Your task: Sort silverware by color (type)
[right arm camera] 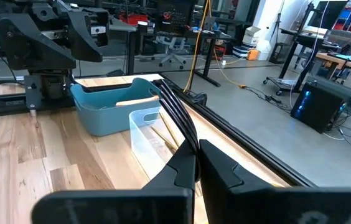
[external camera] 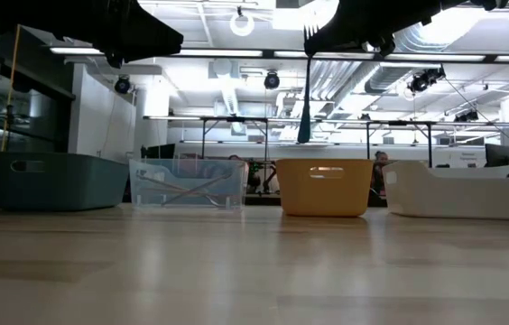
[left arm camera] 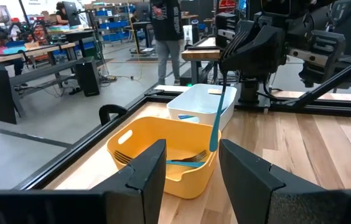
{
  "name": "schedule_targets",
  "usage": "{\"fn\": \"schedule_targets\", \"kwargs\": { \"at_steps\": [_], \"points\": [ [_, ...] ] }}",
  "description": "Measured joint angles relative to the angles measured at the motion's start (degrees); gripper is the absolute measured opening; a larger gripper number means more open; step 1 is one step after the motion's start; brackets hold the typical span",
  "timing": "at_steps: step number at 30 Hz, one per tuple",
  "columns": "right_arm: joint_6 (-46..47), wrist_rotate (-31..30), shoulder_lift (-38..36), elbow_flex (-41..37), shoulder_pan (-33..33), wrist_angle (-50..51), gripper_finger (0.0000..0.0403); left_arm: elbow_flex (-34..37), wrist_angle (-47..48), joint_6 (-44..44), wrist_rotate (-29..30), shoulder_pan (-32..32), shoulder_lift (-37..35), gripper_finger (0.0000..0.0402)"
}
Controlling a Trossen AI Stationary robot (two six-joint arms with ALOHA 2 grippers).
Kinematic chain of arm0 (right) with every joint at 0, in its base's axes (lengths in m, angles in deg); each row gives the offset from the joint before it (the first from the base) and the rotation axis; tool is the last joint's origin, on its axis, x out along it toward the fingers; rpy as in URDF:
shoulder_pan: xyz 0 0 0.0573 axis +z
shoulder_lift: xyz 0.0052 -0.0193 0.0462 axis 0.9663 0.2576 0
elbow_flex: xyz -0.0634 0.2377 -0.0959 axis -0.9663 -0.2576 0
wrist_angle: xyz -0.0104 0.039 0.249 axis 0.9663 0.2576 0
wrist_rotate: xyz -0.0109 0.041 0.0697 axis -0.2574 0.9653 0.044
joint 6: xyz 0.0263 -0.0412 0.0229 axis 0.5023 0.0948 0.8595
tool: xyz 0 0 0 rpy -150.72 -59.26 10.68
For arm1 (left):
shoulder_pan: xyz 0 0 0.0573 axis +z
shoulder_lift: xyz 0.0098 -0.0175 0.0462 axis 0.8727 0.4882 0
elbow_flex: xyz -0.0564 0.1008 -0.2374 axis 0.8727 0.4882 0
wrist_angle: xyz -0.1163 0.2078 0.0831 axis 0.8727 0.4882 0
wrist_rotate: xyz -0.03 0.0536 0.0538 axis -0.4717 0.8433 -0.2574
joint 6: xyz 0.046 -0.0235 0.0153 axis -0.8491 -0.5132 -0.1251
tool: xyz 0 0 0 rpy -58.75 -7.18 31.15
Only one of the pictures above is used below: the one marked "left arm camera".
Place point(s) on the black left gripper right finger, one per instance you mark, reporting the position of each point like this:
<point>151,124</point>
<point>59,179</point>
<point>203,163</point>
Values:
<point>287,205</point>

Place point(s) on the orange plastic bin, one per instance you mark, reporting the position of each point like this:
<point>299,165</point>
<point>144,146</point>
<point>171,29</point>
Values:
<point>188,183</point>

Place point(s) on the white plastic bin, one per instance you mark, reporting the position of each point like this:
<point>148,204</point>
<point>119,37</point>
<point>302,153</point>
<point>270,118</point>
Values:
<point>200,102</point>

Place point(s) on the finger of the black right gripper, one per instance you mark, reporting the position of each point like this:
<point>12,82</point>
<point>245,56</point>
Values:
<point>230,63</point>
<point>262,49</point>

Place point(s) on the black computer tower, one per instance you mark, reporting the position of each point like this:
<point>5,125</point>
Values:
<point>87,77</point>

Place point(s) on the shelf with blue bins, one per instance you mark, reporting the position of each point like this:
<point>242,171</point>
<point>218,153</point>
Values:
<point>113,25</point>

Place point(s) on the iridescent blue fork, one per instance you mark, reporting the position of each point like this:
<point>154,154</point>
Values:
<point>188,117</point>

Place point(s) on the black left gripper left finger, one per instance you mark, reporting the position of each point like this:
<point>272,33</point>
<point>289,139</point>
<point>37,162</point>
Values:
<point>101,208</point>

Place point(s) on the wood top bench table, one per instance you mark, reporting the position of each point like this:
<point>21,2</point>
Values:
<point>23,54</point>

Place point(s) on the person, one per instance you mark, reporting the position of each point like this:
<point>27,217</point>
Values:
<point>61,15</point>
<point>167,25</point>

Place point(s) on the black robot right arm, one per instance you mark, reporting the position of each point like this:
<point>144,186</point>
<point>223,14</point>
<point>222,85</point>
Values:
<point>300,12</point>

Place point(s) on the black frame clip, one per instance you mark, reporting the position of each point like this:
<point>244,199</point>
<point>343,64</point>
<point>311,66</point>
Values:
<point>113,108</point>

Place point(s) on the black monitor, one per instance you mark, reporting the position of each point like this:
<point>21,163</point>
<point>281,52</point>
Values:
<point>71,14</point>

